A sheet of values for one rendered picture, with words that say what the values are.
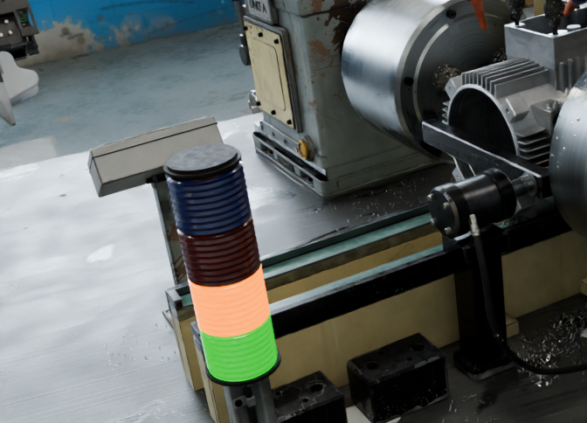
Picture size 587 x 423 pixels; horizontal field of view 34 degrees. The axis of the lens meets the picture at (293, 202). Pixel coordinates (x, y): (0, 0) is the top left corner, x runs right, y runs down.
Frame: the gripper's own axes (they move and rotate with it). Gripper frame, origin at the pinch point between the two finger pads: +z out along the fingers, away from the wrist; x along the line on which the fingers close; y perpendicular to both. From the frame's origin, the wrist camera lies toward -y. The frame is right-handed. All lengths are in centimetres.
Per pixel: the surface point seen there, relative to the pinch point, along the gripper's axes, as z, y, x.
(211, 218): 29, 8, -53
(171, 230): 19.9, 16.4, 4.1
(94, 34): -207, 107, 498
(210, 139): 11.1, 23.8, -3.3
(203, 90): -110, 131, 372
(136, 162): 11.3, 13.6, -3.4
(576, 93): 26, 54, -37
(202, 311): 35, 7, -47
